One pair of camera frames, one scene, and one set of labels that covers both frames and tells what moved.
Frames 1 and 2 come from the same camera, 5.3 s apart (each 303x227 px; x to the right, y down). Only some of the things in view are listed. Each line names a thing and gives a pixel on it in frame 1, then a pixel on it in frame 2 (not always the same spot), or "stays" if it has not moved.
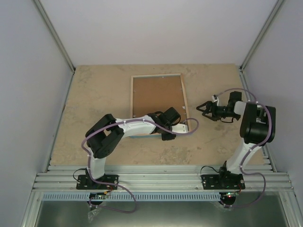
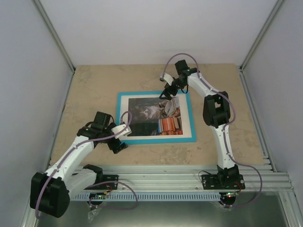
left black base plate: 87,182 stays
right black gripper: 209,104 → 168,88
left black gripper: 164,137 → 112,146
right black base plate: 224,181 stays
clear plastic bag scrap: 93,213 stays
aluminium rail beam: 160,178 stays
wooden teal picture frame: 131,101 → 193,139
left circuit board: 98,195 stays
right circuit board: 232,194 stays
